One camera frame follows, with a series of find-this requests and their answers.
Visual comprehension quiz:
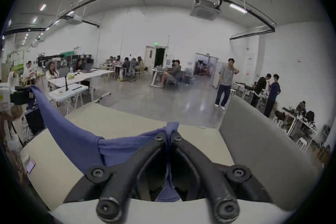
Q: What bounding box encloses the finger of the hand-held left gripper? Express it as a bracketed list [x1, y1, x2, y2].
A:
[10, 88, 35, 106]

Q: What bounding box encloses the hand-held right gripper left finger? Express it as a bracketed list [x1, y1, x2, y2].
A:
[87, 132, 169, 223]

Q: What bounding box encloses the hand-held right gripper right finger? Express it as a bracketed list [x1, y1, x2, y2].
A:
[171, 132, 253, 223]

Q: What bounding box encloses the blue shirt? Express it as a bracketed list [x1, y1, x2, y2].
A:
[30, 86, 181, 202]

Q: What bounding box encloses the white folding table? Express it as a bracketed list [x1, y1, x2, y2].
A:
[48, 83, 89, 109]

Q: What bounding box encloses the grey padded headboard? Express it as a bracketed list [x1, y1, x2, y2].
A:
[218, 96, 324, 211]

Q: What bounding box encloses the long white table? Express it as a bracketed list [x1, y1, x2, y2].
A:
[47, 69, 114, 88]

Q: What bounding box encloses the white stool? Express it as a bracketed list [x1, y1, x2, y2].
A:
[296, 137, 313, 153]

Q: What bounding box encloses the white table with clutter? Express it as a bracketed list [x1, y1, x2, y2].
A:
[273, 106, 319, 145]

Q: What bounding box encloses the group of people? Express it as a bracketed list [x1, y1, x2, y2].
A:
[106, 55, 145, 82]

